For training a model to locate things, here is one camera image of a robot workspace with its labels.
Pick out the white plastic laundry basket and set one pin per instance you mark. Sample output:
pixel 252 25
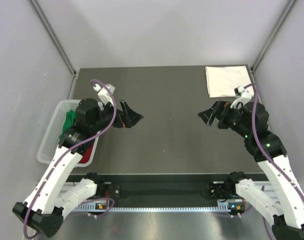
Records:
pixel 54 130

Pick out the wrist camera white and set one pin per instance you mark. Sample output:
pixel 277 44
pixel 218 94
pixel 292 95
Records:
pixel 243 96
pixel 103 94

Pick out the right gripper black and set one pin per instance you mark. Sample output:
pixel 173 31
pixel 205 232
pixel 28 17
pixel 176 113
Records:
pixel 208 115

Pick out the grey slotted cable duct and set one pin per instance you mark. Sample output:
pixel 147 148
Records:
pixel 219 207

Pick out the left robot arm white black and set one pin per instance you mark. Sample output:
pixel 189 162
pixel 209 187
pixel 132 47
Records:
pixel 45 209

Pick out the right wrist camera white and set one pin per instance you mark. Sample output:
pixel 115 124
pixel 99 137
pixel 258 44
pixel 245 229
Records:
pixel 243 96

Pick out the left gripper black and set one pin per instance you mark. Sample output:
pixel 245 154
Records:
pixel 132 117

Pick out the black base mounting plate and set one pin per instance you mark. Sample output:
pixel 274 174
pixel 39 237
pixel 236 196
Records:
pixel 166 190

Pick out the red t shirt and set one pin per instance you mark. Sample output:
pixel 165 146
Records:
pixel 87 159

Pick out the white t shirt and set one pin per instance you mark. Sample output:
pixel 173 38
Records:
pixel 222 80

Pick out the green t shirt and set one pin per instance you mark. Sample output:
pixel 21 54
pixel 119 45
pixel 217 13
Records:
pixel 69 121

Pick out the right aluminium frame post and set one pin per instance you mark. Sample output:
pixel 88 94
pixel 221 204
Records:
pixel 286 11

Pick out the left aluminium frame post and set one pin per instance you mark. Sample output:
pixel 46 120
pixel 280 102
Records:
pixel 52 35

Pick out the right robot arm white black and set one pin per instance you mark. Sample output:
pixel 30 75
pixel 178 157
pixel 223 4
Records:
pixel 286 217

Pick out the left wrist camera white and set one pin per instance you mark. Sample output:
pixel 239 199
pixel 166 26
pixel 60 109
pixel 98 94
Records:
pixel 103 94

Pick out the aluminium frame post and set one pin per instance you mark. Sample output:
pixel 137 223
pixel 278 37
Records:
pixel 52 35
pixel 286 11

